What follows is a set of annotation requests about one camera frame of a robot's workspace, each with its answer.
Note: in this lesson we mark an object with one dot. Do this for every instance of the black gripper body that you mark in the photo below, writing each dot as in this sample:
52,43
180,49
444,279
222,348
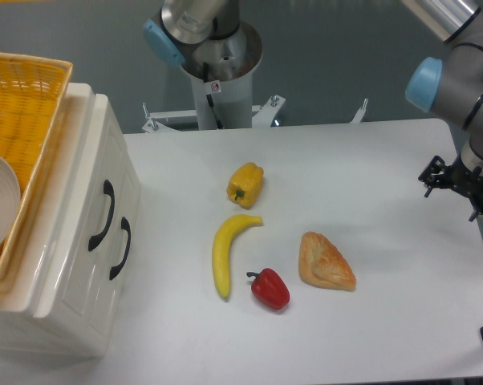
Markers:
464,181

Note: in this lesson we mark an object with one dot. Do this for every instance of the white drawer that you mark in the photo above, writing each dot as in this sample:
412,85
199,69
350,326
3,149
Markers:
105,189

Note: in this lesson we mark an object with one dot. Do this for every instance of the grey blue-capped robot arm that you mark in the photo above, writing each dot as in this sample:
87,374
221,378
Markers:
451,88

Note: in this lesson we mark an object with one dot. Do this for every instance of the white drawer cabinet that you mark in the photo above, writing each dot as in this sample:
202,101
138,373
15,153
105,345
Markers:
22,286

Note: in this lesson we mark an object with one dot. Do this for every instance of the golden pastry bread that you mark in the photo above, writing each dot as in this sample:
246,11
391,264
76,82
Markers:
320,264

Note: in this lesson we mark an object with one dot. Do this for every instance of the yellow bell pepper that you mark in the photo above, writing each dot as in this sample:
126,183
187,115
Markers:
245,185

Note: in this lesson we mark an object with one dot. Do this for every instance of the red bell pepper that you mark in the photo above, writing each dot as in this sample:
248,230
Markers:
269,289

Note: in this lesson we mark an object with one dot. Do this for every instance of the yellow banana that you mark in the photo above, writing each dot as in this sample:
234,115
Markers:
222,242

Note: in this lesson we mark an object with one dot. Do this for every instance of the yellow woven basket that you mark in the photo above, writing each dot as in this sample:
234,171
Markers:
31,91

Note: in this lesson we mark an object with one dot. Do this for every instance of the black lower drawer handle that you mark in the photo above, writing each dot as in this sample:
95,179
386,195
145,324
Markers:
124,244

